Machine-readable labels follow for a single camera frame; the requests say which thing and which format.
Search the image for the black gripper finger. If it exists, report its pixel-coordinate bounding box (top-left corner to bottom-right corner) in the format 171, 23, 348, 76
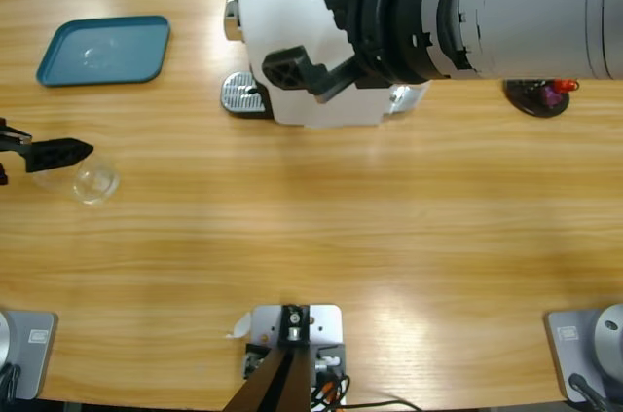
323, 0, 371, 43
261, 45, 371, 106
23, 137, 94, 174

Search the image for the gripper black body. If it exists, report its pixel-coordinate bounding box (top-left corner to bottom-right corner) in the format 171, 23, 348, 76
0, 117, 34, 188
352, 0, 439, 87

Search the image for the clear glass cup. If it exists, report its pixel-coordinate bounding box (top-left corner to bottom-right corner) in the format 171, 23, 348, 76
29, 153, 122, 206

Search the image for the white capsule coffee machine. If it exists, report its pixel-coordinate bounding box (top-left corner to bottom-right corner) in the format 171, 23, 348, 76
221, 0, 432, 130

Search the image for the purple coffee capsule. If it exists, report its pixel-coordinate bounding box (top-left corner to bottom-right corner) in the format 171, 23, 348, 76
542, 81, 561, 109

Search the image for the metal slotted drip tray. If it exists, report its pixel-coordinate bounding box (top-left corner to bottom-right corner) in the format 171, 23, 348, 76
221, 70, 272, 116

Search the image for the water tank with black lid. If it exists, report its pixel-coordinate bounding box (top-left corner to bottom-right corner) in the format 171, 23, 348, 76
388, 83, 432, 116

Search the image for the teal rectangular plastic tray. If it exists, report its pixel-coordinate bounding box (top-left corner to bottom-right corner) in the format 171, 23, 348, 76
35, 15, 172, 89

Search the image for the black capsule holder with rods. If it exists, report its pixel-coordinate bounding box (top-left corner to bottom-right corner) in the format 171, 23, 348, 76
503, 78, 570, 119

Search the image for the white paper tag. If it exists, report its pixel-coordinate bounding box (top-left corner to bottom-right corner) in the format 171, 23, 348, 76
223, 312, 253, 340

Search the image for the arm grey base plate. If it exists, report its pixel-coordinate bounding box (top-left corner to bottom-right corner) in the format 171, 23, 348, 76
543, 303, 623, 404
0, 309, 59, 401

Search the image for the black cable at base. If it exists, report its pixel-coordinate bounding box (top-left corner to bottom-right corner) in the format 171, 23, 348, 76
0, 362, 23, 401
568, 372, 612, 412

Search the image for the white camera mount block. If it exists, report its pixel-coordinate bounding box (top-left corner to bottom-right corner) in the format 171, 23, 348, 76
247, 303, 348, 408

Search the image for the dark camera post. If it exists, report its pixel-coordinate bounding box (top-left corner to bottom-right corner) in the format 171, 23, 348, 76
226, 304, 312, 412

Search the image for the black cable at camera mount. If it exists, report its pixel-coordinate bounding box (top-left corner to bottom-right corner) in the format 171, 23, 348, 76
310, 372, 421, 412

